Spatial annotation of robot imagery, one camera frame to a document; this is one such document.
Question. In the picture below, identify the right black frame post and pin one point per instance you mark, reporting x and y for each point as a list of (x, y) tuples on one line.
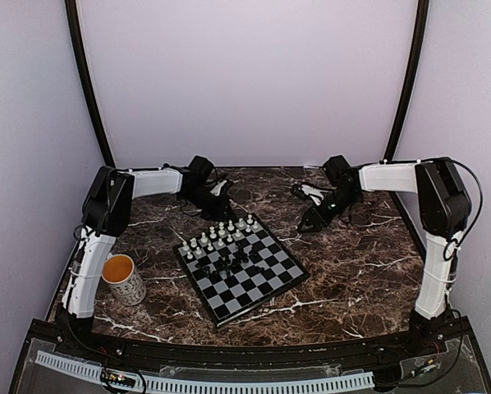
[(417, 41)]

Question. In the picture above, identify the pile of black pieces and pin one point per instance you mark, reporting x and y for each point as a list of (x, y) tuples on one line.
[(223, 261)]

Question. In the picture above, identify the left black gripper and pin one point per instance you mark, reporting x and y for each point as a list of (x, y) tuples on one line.
[(222, 205)]

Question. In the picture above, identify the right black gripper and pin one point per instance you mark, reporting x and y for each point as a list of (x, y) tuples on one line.
[(311, 215)]

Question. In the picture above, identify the black grey chess board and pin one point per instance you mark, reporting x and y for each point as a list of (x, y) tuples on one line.
[(229, 298)]

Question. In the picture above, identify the patterned mug with yellow interior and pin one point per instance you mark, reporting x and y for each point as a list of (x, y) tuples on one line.
[(123, 280)]

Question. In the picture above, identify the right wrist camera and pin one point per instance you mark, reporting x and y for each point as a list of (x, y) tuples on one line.
[(305, 191)]

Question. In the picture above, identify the white slotted cable duct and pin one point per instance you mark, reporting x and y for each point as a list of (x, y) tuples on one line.
[(196, 380)]

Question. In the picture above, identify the left black frame post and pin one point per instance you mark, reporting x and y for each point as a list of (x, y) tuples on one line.
[(86, 83)]

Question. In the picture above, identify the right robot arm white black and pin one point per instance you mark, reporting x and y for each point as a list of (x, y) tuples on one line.
[(445, 206)]

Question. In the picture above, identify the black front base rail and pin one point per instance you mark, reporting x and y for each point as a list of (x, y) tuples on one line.
[(372, 353)]

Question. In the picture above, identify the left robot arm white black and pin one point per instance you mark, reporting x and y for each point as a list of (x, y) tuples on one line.
[(106, 213)]

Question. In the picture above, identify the black frame post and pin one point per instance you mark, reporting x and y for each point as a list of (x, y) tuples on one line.
[(417, 41), (86, 83)]

